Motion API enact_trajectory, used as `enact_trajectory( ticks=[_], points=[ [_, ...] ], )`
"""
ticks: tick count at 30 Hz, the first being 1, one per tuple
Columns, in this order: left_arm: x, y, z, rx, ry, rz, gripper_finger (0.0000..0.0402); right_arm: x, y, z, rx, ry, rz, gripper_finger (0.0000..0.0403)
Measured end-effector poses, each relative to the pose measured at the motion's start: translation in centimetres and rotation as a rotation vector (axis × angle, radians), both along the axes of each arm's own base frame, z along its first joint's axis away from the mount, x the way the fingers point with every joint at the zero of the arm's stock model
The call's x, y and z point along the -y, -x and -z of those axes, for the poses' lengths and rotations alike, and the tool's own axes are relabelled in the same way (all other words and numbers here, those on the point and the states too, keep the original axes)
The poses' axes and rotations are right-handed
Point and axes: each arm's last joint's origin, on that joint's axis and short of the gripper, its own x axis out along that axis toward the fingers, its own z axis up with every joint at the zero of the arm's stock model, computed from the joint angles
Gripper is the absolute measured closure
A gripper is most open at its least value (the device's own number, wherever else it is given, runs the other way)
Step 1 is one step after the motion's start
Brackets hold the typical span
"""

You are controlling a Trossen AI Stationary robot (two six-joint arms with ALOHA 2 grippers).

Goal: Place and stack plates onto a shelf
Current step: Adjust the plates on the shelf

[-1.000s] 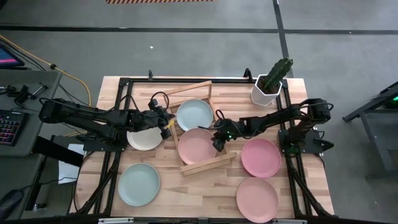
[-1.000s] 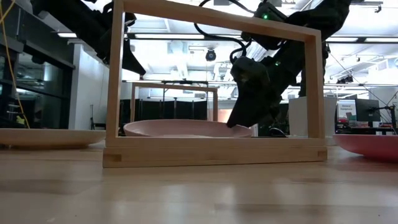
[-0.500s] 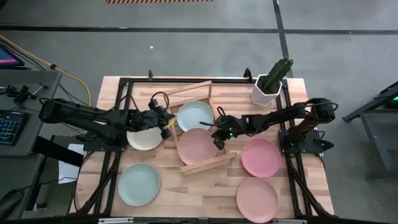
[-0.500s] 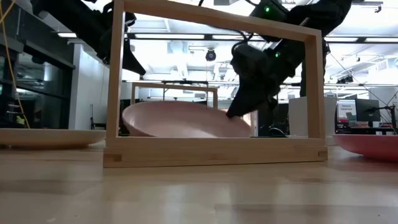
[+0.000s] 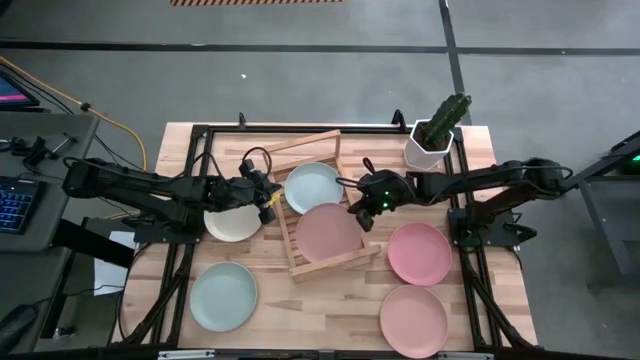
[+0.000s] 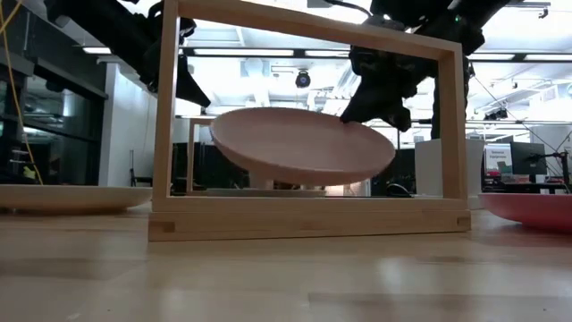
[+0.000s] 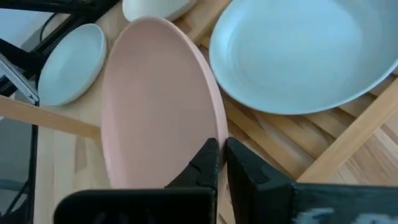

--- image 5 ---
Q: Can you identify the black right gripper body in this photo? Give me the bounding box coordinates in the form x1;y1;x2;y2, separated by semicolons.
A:
355;158;419;233

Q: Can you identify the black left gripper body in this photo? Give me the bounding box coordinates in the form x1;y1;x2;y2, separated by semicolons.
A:
213;160;279;226

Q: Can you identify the pale pink plate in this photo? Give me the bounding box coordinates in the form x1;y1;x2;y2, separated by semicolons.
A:
295;202;365;264

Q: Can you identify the light blue plate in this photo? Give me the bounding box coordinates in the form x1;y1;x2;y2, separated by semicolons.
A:
283;161;345;216

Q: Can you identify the wooden slatted shelf rack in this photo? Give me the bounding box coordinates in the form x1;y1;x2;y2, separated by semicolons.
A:
262;128;384;284

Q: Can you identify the bright pink plate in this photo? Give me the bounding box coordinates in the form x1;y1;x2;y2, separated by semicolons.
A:
387;221;454;287

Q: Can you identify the cream white plate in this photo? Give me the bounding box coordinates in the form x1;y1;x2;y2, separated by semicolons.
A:
203;203;265;244

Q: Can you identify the white hexagonal plant pot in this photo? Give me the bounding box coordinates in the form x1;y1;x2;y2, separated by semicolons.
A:
403;118;455;171

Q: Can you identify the green cactus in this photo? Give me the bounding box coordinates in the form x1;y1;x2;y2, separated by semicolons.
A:
422;92;473;153

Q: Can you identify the pale green plate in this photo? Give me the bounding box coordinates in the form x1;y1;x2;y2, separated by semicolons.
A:
189;261;259;334

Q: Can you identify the salmon pink plate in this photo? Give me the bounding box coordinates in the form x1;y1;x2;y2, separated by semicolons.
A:
379;283;450;359

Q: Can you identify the black flat panel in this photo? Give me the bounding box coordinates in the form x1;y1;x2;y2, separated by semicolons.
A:
52;218;136;269

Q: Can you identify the white paper sheet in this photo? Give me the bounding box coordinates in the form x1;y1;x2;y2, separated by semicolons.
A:
93;230;137;297

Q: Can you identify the grey side desk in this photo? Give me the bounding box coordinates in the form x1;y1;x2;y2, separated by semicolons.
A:
0;110;101;351

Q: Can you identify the black tool on desk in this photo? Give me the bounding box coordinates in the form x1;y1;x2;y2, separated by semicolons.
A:
8;132;79;167

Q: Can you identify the grey metal cart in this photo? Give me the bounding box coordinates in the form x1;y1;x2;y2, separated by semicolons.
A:
552;130;640;289

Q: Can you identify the backlit black keyboard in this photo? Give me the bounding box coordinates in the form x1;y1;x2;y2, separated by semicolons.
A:
0;175;47;236

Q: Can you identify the black-framed display screen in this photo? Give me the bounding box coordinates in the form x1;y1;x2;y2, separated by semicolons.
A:
0;72;41;111

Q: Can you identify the black aluminium table frame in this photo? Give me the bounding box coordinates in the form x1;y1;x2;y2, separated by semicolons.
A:
112;123;539;351

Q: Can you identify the yellow cable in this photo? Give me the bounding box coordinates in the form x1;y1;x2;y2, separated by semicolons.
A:
0;55;149;221

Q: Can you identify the silver metal bracket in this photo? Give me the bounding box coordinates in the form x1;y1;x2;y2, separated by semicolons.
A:
157;349;216;360
437;352;495;360

